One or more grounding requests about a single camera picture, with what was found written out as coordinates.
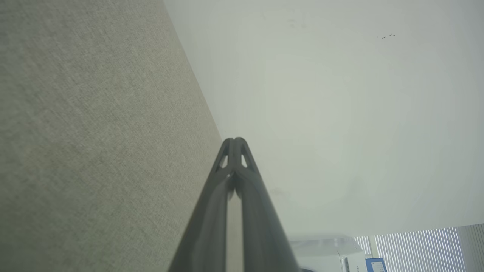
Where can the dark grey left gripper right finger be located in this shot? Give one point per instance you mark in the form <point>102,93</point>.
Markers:
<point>261,226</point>

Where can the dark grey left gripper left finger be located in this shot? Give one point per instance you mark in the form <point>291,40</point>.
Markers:
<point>206,226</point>

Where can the blue labelled box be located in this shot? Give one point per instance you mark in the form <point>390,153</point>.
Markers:
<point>375,265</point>

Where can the white vertical window blinds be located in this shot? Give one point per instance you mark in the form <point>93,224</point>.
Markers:
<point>423,249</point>

